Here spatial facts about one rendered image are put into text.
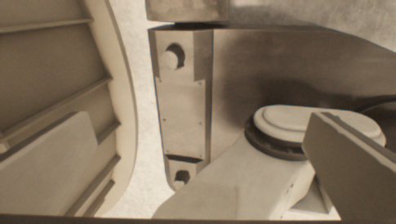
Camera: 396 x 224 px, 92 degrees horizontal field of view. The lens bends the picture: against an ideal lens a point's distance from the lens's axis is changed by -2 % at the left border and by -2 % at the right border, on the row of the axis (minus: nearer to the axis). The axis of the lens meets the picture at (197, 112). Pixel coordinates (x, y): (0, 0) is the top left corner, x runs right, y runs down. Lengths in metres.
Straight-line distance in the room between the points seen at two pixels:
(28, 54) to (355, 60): 0.72
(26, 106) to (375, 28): 0.87
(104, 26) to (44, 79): 0.25
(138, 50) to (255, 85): 0.42
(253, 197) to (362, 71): 0.35
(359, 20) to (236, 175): 0.52
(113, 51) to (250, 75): 0.47
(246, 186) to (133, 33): 0.58
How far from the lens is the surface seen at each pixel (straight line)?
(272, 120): 0.36
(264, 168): 0.33
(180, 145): 0.57
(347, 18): 0.66
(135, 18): 0.70
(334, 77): 0.50
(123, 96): 0.78
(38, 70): 0.62
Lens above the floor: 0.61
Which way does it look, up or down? 59 degrees down
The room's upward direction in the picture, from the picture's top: 155 degrees counter-clockwise
